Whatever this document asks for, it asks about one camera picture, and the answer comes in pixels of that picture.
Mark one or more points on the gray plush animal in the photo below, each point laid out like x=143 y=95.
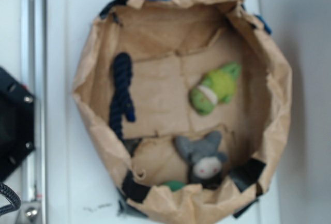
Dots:
x=204 y=158

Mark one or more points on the green plush frog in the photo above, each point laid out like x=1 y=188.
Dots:
x=217 y=86

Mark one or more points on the brown paper bag bin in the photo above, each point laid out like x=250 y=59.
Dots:
x=172 y=45

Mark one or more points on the small green ball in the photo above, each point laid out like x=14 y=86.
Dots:
x=174 y=185

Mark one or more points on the dark blue rope toy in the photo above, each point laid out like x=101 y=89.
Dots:
x=121 y=103

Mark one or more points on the aluminium frame rail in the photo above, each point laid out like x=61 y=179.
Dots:
x=33 y=73

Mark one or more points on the metal corner bracket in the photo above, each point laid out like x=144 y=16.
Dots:
x=31 y=212

